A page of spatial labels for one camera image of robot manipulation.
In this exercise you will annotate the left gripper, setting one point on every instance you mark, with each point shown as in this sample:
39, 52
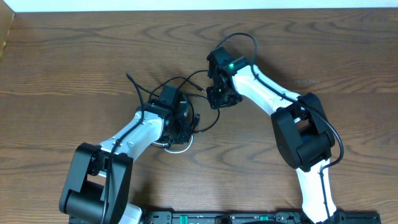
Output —
179, 134

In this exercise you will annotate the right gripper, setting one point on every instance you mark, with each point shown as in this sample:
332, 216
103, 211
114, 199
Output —
216, 104

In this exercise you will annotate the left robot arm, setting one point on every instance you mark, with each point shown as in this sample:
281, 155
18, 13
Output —
98, 181

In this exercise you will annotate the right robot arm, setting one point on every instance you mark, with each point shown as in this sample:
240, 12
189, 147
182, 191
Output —
303, 135

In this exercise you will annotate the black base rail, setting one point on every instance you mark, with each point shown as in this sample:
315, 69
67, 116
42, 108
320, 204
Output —
288, 217

